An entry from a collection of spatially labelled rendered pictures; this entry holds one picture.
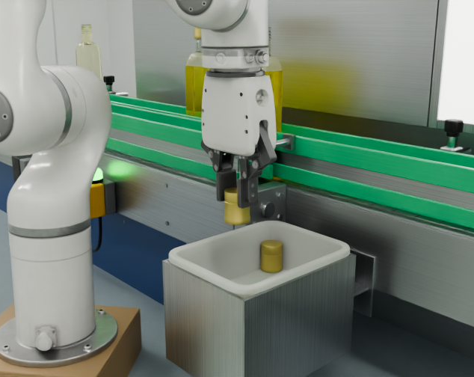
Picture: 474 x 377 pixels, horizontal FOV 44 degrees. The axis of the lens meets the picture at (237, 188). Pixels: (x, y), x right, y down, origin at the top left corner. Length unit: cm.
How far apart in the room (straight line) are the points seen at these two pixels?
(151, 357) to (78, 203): 34
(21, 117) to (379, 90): 61
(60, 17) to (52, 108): 657
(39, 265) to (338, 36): 66
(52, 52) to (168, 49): 579
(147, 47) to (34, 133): 89
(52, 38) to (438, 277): 672
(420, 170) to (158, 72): 94
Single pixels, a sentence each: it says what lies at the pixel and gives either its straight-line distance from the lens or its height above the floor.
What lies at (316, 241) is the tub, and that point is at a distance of 91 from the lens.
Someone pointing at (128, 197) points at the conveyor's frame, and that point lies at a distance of 125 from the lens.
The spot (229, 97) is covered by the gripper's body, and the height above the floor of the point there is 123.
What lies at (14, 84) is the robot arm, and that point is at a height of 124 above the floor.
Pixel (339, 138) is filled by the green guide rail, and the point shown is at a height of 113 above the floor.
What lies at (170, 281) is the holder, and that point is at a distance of 84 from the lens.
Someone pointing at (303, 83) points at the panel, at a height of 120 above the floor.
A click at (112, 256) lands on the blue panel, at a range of 141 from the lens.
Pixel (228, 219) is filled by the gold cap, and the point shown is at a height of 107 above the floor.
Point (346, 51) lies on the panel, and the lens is 113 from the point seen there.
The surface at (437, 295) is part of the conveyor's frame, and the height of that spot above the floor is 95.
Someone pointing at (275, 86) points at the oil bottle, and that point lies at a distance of 110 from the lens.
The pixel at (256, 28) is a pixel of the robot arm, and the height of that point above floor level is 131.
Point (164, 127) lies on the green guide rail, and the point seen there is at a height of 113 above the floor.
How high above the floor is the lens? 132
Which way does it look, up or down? 16 degrees down
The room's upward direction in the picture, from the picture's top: straight up
